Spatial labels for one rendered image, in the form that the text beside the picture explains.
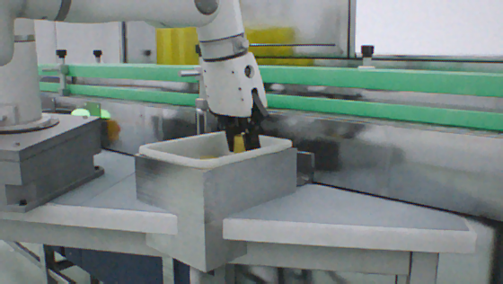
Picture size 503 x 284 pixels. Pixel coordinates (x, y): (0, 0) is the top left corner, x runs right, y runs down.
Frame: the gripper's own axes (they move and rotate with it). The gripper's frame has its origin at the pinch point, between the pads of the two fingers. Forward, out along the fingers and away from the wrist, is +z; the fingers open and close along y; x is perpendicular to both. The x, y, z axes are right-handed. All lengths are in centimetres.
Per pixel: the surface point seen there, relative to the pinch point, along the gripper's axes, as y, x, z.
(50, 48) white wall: 621, -215, 30
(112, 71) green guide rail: 48.7, -5.0, -9.8
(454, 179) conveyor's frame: -31.9, -12.3, 7.0
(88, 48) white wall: 624, -273, 46
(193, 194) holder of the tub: -5.1, 15.9, 1.2
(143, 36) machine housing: 79, -35, -12
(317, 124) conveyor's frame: -6.5, -12.6, 1.2
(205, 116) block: 12.8, -2.9, -2.1
